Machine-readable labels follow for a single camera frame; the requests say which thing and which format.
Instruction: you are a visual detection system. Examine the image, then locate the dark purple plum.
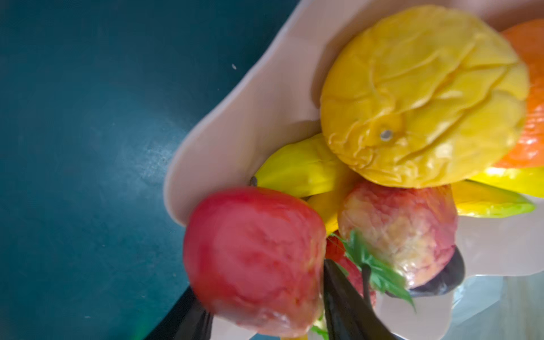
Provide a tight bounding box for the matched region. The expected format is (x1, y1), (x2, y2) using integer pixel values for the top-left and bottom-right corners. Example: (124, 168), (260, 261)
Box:
(386, 246), (466, 298)

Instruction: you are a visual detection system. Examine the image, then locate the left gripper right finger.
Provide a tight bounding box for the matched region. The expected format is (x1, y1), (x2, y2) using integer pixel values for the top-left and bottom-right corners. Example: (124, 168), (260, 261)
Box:
(323, 259), (396, 340)

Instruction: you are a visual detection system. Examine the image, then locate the green table mat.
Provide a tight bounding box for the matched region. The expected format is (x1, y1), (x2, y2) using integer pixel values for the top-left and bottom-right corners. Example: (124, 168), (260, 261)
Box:
(1, 1), (296, 339)

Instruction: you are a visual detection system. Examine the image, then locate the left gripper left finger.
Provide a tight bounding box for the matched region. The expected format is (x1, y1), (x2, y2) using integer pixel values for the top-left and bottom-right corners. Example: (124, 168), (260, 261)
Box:
(144, 286), (213, 340)

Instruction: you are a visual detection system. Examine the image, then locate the peach with green leaf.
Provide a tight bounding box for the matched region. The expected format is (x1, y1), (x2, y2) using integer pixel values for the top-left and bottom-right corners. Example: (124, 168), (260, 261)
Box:
(338, 180), (458, 304)

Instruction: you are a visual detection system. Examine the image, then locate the pink wavy plate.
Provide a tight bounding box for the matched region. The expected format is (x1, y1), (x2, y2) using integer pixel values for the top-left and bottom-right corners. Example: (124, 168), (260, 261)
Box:
(163, 0), (544, 340)

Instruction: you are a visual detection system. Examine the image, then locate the red strawberry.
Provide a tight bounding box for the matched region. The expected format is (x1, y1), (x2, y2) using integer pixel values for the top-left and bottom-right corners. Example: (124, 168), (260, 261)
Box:
(325, 234), (365, 297)

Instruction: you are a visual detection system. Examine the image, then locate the orange fruit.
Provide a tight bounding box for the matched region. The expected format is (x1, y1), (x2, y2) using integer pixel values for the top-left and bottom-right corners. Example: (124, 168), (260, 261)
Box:
(492, 18), (544, 169)

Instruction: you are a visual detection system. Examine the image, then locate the yellow wrinkled lemon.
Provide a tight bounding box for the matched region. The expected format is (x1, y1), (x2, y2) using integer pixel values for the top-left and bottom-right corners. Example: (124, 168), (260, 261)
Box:
(320, 5), (530, 188)

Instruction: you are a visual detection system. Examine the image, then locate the yellow banana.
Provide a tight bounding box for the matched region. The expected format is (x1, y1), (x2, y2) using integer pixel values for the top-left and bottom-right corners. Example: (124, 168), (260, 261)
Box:
(252, 133), (536, 235)

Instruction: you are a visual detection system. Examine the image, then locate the red apple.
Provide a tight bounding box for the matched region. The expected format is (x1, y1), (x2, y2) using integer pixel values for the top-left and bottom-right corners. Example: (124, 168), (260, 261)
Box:
(183, 186), (327, 337)

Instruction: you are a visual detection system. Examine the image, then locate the cream plastic banana bag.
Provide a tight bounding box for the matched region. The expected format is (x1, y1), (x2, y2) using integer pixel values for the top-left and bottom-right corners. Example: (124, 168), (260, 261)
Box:
(443, 273), (543, 340)

